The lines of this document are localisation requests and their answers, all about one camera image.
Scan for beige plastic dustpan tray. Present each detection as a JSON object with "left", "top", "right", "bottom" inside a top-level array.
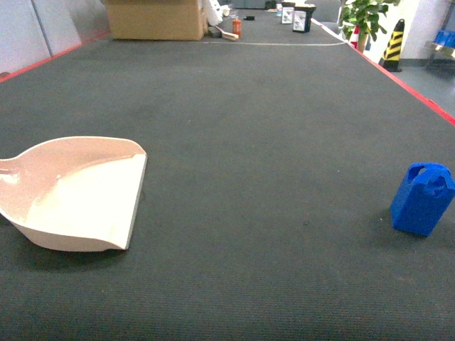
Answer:
[{"left": 1, "top": 136, "right": 147, "bottom": 252}]

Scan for blue plastic block part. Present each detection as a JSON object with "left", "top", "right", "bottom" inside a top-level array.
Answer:
[{"left": 390, "top": 163, "right": 454, "bottom": 237}]

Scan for steel flow rack shelf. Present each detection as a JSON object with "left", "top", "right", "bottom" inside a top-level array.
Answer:
[{"left": 424, "top": 30, "right": 454, "bottom": 68}]

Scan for orange bottle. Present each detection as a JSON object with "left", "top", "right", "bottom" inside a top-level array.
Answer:
[{"left": 232, "top": 18, "right": 242, "bottom": 38}]

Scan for black product box front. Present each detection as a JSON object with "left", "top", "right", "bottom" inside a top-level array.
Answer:
[{"left": 292, "top": 4, "right": 317, "bottom": 33}]

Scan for black product box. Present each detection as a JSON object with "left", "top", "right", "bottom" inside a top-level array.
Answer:
[
  {"left": 281, "top": 1, "right": 296, "bottom": 24},
  {"left": 292, "top": 4, "right": 317, "bottom": 33}
]

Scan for black product box rear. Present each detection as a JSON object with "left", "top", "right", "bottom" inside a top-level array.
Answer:
[{"left": 281, "top": 1, "right": 296, "bottom": 24}]

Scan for large cardboard box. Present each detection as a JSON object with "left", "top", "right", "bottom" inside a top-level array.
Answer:
[{"left": 105, "top": 0, "right": 207, "bottom": 40}]

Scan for red white traffic cone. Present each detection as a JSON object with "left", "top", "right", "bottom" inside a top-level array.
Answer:
[{"left": 349, "top": 26, "right": 360, "bottom": 50}]

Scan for yellow black traffic cone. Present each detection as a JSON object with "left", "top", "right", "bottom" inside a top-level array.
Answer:
[{"left": 378, "top": 18, "right": 405, "bottom": 72}]

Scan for green potted plant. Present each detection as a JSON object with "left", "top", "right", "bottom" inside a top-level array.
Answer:
[{"left": 338, "top": 0, "right": 401, "bottom": 53}]

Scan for wooden handled brush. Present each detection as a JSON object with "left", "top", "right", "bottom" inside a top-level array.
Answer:
[{"left": 208, "top": 26, "right": 239, "bottom": 41}]

